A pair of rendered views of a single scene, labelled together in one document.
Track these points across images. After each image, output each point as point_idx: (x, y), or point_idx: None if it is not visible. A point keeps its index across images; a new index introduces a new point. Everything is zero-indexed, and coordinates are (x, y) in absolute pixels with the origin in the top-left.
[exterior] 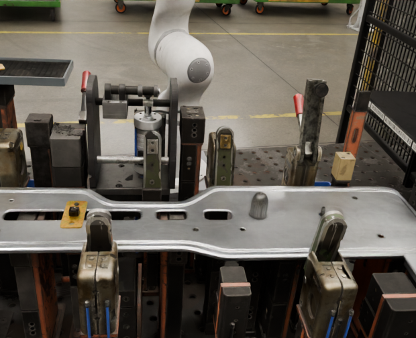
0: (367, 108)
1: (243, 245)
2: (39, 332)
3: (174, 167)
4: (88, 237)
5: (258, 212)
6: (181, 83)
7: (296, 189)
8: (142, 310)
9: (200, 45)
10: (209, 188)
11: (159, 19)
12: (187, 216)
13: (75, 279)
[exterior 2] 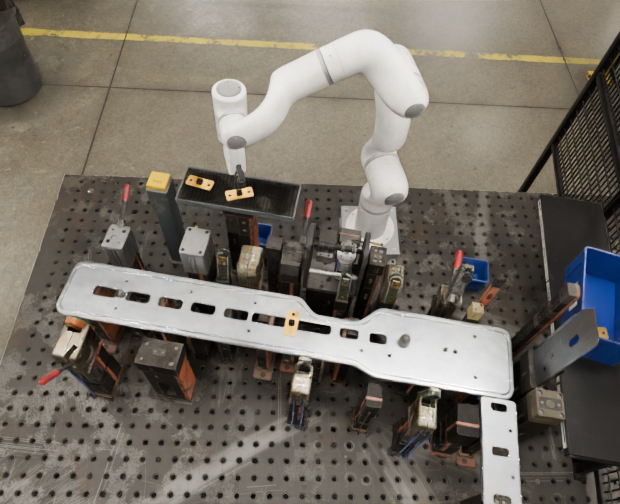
0: (501, 287)
1: (386, 370)
2: (265, 363)
3: (358, 289)
4: (298, 366)
5: (402, 345)
6: (379, 204)
7: (437, 321)
8: None
9: (399, 182)
10: (377, 311)
11: (371, 148)
12: (358, 336)
13: None
